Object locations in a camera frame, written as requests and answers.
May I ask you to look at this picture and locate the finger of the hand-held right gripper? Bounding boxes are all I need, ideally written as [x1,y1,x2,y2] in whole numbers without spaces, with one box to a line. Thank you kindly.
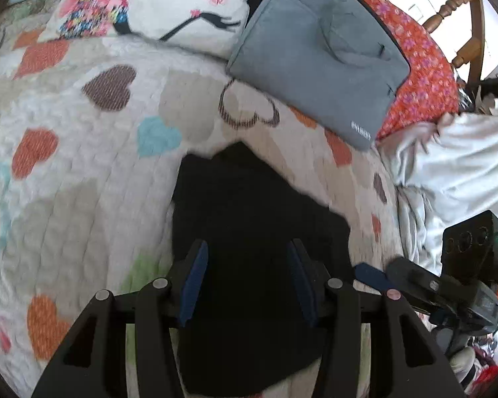
[354,262,395,295]
[387,256,445,299]

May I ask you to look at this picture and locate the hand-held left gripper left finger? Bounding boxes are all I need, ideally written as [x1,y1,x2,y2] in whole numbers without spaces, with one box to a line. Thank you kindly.
[31,238,210,398]

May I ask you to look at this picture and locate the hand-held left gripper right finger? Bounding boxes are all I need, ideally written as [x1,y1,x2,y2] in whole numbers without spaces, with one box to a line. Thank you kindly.
[286,238,467,398]

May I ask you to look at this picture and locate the black pants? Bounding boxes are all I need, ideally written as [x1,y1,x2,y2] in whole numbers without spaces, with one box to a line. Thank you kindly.
[172,141,358,398]

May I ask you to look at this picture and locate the white crumpled cloth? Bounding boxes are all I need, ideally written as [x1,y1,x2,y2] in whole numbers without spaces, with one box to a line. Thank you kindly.
[377,99,498,274]

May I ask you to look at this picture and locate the white shoe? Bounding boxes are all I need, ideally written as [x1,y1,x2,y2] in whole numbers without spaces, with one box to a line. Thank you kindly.
[448,346,482,386]

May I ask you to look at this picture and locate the heart print quilt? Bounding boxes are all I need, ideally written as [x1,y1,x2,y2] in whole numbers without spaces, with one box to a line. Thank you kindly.
[0,0,407,398]

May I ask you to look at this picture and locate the dark cloth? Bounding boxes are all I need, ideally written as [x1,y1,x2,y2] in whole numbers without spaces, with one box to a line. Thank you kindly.
[458,77,498,112]

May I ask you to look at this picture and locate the red floral cushion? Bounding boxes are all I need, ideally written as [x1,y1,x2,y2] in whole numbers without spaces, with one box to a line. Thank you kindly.
[344,0,461,142]

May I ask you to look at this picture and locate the grey laptop bag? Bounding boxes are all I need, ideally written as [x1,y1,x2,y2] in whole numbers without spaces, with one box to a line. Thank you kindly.
[226,0,411,151]

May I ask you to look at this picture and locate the printed throw pillow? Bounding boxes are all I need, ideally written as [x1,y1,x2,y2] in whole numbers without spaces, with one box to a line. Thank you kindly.
[37,0,260,59]

